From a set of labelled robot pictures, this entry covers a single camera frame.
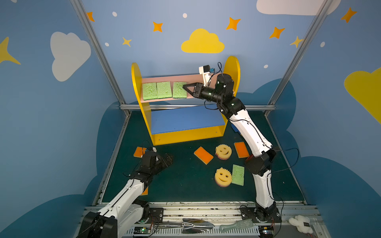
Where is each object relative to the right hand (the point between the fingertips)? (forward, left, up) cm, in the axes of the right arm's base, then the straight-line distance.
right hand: (184, 84), depth 67 cm
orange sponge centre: (-11, -11, -47) cm, 50 cm away
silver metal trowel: (-49, -5, -46) cm, 68 cm away
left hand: (-17, +10, -39) cm, 44 cm away
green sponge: (-22, -32, -47) cm, 61 cm away
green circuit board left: (-52, +19, -48) cm, 73 cm away
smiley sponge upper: (-8, -24, -46) cm, 52 cm away
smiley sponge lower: (-24, -23, -46) cm, 57 cm away
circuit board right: (-49, -42, -49) cm, 82 cm away
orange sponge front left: (-36, +21, -46) cm, 62 cm away
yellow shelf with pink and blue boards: (+13, +11, -34) cm, 38 cm away
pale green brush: (-48, -29, -46) cm, 72 cm away
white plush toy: (-45, -59, -45) cm, 87 cm away
